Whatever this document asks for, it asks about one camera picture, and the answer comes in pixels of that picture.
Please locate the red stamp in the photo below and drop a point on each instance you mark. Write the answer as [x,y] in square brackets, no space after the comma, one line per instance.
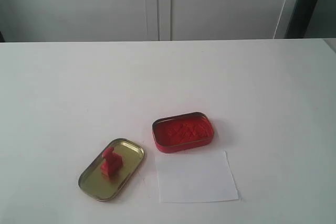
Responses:
[112,162]

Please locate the red ink pad tin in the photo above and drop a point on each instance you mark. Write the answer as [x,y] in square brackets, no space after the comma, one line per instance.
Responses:
[182,132]

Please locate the white paper sheet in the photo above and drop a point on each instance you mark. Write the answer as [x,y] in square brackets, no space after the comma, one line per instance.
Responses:
[195,177]

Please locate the gold tin lid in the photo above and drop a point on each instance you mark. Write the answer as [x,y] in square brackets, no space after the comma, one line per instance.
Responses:
[103,188]

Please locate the white cabinet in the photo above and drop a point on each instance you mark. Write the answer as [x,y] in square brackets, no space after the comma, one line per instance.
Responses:
[143,20]

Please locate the dark vertical post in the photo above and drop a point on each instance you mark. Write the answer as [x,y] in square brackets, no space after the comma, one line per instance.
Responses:
[300,19]

